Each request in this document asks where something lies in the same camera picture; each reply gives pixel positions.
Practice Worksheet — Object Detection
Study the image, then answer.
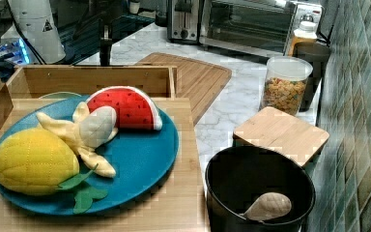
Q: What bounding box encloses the bamboo drawer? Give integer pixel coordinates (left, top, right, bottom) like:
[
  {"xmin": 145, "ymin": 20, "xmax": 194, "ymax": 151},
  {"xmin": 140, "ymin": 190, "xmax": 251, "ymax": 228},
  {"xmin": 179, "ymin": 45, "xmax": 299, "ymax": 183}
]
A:
[{"xmin": 7, "ymin": 65, "xmax": 176, "ymax": 99}]

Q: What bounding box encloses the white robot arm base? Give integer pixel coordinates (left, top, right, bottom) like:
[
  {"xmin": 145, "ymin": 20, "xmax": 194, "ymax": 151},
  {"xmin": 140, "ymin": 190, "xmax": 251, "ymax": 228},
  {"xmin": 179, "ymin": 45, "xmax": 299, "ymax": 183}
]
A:
[{"xmin": 1, "ymin": 0, "xmax": 66, "ymax": 64}]

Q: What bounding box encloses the bamboo drawer cabinet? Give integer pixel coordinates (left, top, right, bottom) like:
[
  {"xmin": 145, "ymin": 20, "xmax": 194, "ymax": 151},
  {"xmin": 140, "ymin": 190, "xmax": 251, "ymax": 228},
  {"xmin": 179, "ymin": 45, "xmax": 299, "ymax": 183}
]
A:
[{"xmin": 0, "ymin": 98, "xmax": 210, "ymax": 232}]

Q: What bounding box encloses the bamboo cutting board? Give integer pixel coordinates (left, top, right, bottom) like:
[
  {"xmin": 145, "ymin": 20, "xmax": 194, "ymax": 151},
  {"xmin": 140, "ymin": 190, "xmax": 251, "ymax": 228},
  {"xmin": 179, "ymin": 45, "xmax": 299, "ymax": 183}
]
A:
[{"xmin": 137, "ymin": 52, "xmax": 232, "ymax": 125}]

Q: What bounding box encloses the plush watermelon slice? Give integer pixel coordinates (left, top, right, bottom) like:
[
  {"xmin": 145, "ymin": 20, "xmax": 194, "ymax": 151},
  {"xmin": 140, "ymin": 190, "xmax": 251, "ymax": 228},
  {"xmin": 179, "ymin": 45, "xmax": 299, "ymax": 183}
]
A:
[{"xmin": 86, "ymin": 86, "xmax": 162, "ymax": 131}]

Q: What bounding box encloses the blue plate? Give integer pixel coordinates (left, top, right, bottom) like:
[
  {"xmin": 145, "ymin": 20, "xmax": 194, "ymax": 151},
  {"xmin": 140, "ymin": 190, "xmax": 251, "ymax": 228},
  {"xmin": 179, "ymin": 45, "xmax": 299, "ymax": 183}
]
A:
[{"xmin": 0, "ymin": 97, "xmax": 179, "ymax": 216}]

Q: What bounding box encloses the black pot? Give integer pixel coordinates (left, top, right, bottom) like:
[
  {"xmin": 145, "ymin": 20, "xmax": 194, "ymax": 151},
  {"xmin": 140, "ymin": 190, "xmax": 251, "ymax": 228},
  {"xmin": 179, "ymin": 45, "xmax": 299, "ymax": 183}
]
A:
[{"xmin": 205, "ymin": 146, "xmax": 316, "ymax": 232}]

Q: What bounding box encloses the bamboo lid box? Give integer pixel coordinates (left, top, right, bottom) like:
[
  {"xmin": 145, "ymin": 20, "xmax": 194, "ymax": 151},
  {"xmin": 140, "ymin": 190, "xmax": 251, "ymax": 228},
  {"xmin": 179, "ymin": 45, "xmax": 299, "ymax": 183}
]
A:
[{"xmin": 233, "ymin": 106, "xmax": 329, "ymax": 166}]

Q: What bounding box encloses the plush peeled banana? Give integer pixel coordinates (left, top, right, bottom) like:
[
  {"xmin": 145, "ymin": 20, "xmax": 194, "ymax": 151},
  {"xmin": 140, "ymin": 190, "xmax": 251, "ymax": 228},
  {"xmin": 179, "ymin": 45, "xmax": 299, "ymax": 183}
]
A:
[{"xmin": 37, "ymin": 101, "xmax": 118, "ymax": 178}]

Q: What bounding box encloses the silver toaster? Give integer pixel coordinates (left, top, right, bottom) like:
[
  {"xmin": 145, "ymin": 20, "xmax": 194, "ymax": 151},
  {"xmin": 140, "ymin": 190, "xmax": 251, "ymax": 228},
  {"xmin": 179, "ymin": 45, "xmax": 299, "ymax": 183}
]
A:
[{"xmin": 167, "ymin": 0, "xmax": 204, "ymax": 44}]

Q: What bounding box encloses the clear cereal container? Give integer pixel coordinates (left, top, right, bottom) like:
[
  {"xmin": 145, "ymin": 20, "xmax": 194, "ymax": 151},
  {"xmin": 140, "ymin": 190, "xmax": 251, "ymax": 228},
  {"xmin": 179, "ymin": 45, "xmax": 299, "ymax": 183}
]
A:
[{"xmin": 260, "ymin": 56, "xmax": 313, "ymax": 115}]

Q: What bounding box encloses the silver toaster oven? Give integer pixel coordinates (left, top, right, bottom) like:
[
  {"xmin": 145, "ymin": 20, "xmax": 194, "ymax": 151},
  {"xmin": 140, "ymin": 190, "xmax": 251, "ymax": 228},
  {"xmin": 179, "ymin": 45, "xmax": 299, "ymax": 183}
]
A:
[{"xmin": 199, "ymin": 0, "xmax": 325, "ymax": 57}]

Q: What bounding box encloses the light green bowl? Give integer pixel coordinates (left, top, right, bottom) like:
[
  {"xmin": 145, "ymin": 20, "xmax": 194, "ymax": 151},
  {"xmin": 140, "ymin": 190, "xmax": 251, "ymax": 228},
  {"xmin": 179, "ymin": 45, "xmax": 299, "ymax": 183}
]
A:
[{"xmin": 39, "ymin": 92, "xmax": 81, "ymax": 99}]

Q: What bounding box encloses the orange juice bottle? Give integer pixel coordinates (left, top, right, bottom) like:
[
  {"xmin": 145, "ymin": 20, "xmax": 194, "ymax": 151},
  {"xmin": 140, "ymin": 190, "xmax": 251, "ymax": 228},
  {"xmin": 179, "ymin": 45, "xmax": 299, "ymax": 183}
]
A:
[{"xmin": 287, "ymin": 21, "xmax": 317, "ymax": 56}]

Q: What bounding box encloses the plush yellow corn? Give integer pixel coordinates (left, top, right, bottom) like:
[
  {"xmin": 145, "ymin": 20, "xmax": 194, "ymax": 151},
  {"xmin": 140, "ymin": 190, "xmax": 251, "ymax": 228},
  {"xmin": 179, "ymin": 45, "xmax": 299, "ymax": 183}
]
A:
[{"xmin": 0, "ymin": 128, "xmax": 108, "ymax": 214}]

